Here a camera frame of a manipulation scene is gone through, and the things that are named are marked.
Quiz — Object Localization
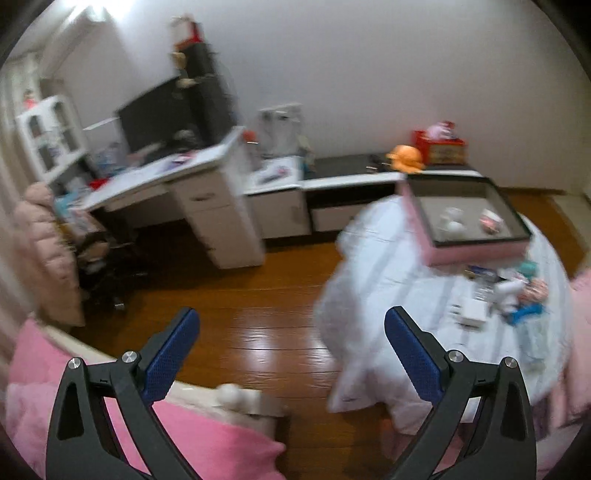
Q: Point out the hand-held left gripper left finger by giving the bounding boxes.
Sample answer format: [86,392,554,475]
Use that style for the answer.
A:
[45,307,201,480]

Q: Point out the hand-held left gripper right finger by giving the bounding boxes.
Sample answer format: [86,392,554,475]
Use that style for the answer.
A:
[384,305,537,480]

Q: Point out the pink storage box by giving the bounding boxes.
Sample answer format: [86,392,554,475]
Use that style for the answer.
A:
[398,176,533,267]

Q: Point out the white charger block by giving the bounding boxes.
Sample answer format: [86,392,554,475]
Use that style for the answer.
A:
[450,295,490,326]

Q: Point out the pink fleece blanket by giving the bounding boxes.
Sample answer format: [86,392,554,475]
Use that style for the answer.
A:
[4,318,287,480]

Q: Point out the black office chair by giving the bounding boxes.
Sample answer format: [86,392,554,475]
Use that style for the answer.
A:
[76,217,148,315]

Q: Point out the white desk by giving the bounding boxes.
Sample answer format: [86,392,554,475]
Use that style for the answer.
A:
[81,127,266,271]

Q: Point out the pink floral bed sheet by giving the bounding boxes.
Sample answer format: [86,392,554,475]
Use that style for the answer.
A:
[551,270,591,430]

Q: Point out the pink puffer jacket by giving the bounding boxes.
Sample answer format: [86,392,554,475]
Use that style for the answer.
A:
[11,182,86,328]

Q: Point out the white low cabinet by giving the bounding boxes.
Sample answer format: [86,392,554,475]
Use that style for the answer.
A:
[244,157,312,241]

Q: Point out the orange plush octopus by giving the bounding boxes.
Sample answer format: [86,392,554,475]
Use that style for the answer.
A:
[387,144,424,174]

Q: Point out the red plastic crate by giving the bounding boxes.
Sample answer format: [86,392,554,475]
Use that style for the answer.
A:
[412,130,467,166]

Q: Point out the black monitor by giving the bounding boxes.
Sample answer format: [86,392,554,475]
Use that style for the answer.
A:
[115,76,195,153]

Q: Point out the white glass-door cabinet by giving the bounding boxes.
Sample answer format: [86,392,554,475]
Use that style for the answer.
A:
[16,95,88,183]

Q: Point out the small black box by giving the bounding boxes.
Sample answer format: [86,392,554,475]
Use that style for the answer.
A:
[184,41,219,77]

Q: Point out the red and white box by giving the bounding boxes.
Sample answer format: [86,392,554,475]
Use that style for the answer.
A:
[171,17,204,49]

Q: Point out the white air conditioner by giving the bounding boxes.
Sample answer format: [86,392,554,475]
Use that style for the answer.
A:
[41,7,109,72]

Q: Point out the white wall sockets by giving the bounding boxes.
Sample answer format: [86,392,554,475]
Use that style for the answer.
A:
[260,104,304,123]

